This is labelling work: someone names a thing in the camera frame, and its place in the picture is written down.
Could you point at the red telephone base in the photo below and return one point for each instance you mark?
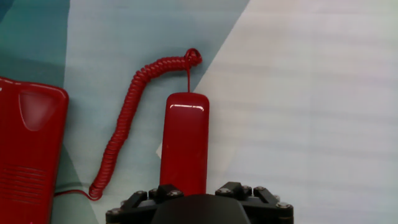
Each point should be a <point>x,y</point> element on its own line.
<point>31,149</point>

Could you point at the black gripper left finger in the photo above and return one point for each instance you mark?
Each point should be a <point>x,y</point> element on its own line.
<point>130,211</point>

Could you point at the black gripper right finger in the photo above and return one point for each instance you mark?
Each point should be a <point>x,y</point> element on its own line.
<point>267,211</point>

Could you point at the red telephone handset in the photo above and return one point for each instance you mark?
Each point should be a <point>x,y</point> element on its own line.
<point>185,143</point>

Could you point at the blue green white tablecloth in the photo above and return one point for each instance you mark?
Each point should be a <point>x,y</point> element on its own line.
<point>311,124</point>

